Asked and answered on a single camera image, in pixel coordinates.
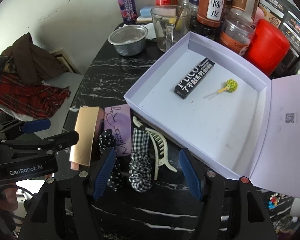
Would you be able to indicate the black snack pouch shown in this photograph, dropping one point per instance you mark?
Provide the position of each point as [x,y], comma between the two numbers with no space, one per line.
[286,17]

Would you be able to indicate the white open gift box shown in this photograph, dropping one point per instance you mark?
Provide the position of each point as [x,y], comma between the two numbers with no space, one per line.
[252,132]

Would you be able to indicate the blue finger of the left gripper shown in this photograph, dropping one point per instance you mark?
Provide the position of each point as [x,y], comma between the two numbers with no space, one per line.
[35,126]
[61,141]

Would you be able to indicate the orange peel labelled jar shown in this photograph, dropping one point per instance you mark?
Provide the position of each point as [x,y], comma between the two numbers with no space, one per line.
[210,12]

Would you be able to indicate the colourful bead charm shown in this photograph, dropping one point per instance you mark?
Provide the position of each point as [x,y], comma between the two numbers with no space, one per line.
[273,200]

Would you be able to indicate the purple palette box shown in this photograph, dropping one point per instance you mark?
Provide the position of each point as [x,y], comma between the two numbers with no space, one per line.
[118,119]

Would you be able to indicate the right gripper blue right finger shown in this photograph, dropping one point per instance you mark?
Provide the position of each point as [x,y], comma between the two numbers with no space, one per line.
[192,173]

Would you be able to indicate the red canister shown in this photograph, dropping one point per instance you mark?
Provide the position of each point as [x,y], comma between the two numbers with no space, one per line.
[267,48]

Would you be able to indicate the gold rectangular box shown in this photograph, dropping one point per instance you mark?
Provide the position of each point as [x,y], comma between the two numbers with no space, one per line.
[88,126]

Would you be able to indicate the black lip gloss box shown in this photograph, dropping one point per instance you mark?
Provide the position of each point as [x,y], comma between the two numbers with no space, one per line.
[192,79]

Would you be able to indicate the glass mug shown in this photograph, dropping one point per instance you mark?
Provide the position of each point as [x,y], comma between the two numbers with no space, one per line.
[171,24]

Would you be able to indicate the blue sponge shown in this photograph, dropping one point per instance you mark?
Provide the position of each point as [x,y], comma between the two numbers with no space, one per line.
[145,12]

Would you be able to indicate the pink stick tube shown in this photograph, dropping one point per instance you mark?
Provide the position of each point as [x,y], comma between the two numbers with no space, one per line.
[74,166]

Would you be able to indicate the black polka dot scrunchie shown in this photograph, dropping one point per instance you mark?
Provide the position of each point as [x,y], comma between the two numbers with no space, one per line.
[107,140]

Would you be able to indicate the white tissue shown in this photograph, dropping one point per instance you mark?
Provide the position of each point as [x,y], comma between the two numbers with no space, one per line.
[151,36]

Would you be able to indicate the short clear jar orange label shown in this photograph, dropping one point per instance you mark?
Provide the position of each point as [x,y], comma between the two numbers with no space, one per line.
[236,34]

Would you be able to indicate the purple drink can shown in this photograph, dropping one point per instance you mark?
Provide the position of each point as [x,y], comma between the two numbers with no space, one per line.
[128,11]

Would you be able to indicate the cream hair claw clip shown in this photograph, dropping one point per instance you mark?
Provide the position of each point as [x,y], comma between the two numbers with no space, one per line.
[160,147]

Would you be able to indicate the small steel bowl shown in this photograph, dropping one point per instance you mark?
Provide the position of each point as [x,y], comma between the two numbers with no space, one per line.
[129,40]

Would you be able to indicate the black white gingham scrunchie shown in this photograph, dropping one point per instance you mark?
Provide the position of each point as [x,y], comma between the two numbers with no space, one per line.
[140,171]

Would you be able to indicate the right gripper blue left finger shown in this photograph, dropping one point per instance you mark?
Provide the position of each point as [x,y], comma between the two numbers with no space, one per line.
[102,172]

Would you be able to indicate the red plaid cloth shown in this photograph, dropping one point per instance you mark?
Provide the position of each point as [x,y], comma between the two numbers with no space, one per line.
[31,100]

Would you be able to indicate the brown cloth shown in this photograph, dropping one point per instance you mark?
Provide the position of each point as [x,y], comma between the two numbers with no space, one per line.
[31,63]

